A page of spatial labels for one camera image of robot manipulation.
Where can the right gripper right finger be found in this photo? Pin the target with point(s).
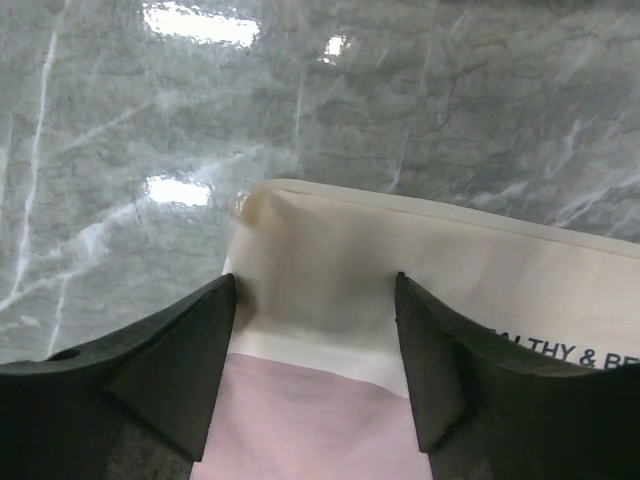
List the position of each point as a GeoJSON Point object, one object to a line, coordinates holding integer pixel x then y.
{"type": "Point", "coordinates": [485, 407]}

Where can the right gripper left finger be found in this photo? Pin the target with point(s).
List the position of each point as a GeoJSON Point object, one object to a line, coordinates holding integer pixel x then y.
{"type": "Point", "coordinates": [134, 404]}

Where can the pink beige underwear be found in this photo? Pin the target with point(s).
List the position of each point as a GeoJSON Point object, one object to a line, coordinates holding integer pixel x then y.
{"type": "Point", "coordinates": [385, 337]}

